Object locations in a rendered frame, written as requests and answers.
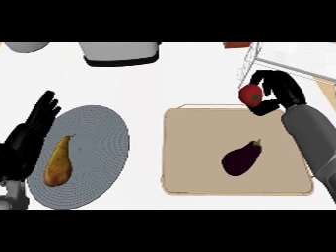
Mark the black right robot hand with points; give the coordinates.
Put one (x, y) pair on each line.
(285, 90)

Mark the dark purple eggplant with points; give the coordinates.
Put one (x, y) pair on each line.
(242, 158)

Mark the orange-red object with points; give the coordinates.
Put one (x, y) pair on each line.
(236, 45)

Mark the red tomato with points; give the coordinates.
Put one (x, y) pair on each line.
(251, 95)

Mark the beige tray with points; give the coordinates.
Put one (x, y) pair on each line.
(233, 151)

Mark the grey round container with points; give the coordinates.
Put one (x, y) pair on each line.
(26, 46)

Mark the round grey placemat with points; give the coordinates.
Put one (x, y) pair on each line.
(81, 157)

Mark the yellow-brown pear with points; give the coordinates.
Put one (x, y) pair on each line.
(60, 164)

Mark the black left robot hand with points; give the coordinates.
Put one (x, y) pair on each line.
(23, 141)

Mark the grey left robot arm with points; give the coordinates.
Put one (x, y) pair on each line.
(8, 197)

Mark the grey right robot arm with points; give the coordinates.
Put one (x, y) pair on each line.
(324, 151)

